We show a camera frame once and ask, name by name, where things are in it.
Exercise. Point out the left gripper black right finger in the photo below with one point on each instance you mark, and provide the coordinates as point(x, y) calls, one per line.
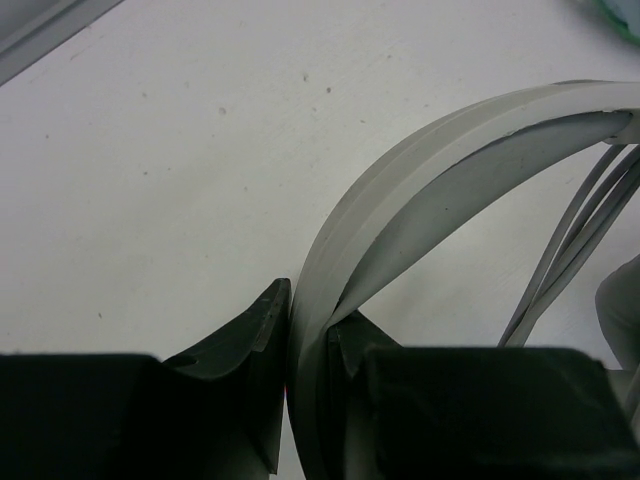
point(394, 412)

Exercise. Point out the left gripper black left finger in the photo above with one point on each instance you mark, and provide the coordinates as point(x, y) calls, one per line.
point(212, 411)

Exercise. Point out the white grey headphones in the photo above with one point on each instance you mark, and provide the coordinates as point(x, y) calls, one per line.
point(421, 191)

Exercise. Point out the light blue headphones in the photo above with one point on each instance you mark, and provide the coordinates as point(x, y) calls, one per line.
point(616, 17)

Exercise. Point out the aluminium table edge rail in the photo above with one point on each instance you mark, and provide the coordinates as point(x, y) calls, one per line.
point(30, 29)

